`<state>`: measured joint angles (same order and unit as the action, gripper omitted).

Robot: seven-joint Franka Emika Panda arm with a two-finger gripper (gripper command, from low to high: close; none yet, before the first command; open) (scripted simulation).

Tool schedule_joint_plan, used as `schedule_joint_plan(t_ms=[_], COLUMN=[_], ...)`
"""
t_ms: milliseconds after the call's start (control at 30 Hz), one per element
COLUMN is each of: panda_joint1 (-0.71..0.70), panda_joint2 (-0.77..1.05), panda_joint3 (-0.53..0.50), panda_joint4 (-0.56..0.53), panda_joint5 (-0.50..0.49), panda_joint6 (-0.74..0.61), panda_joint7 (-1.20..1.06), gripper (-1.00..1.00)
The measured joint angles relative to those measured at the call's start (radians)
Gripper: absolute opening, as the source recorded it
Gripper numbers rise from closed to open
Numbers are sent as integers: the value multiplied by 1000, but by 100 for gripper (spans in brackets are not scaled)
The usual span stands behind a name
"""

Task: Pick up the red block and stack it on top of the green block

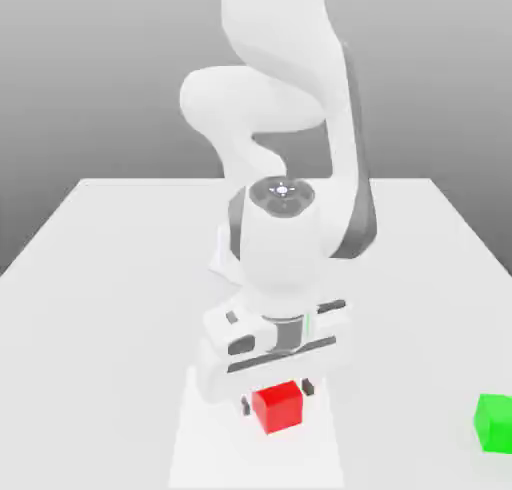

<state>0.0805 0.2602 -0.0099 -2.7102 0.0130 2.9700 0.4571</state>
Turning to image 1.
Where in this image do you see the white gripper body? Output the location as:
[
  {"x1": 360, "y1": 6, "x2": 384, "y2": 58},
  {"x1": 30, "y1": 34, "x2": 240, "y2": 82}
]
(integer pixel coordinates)
[{"x1": 199, "y1": 334, "x2": 342, "y2": 406}]

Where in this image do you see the small green cube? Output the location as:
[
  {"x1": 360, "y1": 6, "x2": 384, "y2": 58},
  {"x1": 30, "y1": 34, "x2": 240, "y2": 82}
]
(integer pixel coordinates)
[{"x1": 472, "y1": 392, "x2": 512, "y2": 455}]

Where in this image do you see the small red cube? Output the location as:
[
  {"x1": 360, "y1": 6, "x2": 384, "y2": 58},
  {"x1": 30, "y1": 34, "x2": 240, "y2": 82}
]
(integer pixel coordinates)
[{"x1": 251, "y1": 379, "x2": 304, "y2": 436}]

